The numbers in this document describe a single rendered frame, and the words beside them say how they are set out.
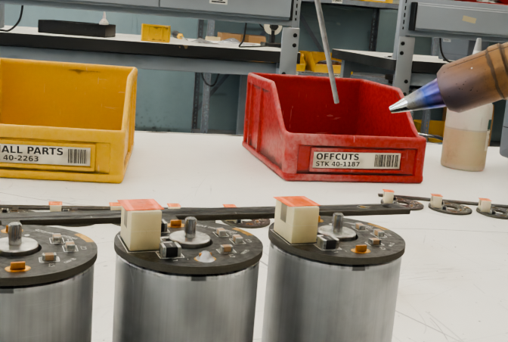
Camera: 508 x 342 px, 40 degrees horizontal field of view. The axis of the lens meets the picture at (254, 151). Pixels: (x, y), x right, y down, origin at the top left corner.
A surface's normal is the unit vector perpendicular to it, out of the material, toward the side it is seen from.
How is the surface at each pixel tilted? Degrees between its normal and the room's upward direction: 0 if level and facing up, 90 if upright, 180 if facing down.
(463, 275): 0
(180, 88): 90
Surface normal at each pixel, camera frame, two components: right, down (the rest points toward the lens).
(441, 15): 0.21, 0.19
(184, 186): 0.07, -0.98
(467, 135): -0.31, 0.15
